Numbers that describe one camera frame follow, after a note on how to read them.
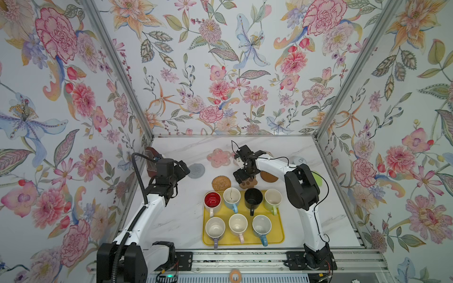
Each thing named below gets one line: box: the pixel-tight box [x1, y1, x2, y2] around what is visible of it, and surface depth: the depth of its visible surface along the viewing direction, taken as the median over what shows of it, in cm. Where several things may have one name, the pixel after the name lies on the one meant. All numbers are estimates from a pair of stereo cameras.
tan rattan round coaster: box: [211, 175, 232, 192], surface depth 100 cm
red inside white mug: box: [203, 191, 222, 218], surface depth 87 cm
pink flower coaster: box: [206, 147, 231, 169], surface depth 112 cm
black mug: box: [244, 187, 264, 217], surface depth 86 cm
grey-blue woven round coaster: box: [187, 162, 206, 179], surface depth 106 cm
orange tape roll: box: [228, 268, 243, 283], surface depth 72 cm
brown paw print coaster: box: [239, 176, 258, 189], surface depth 100 cm
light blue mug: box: [222, 186, 242, 214], surface depth 86 cm
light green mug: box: [264, 188, 283, 216], surface depth 83 cm
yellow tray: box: [202, 190, 285, 246], surface depth 81 cm
